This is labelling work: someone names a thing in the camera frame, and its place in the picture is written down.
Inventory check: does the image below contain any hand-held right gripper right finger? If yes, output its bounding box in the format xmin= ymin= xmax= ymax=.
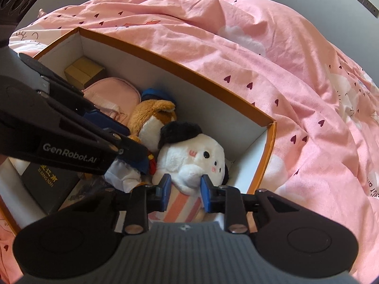
xmin=200 ymin=175 xmax=299 ymax=233

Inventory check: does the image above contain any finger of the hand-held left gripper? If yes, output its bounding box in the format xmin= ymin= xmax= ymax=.
xmin=18 ymin=53 xmax=131 ymax=136
xmin=44 ymin=95 xmax=149 ymax=170

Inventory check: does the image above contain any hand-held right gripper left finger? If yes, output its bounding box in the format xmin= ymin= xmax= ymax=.
xmin=63 ymin=174 xmax=171 ymax=235

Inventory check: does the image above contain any pink fabric pouch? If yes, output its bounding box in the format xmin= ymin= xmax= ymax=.
xmin=81 ymin=77 xmax=142 ymax=122

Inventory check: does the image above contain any brown plush toy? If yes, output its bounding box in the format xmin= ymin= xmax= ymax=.
xmin=105 ymin=87 xmax=178 ymax=193

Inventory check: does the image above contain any white plush toy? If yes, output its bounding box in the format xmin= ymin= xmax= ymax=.
xmin=148 ymin=121 xmax=230 ymax=222

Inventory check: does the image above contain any black gift box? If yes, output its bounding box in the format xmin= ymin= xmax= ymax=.
xmin=19 ymin=163 xmax=80 ymax=215

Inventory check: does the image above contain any orange cardboard box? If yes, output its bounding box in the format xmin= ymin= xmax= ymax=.
xmin=0 ymin=27 xmax=277 ymax=237

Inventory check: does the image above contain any small gold box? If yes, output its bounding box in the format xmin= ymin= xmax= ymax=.
xmin=64 ymin=57 xmax=105 ymax=89

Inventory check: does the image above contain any pink printed blanket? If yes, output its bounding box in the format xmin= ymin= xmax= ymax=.
xmin=0 ymin=0 xmax=379 ymax=284

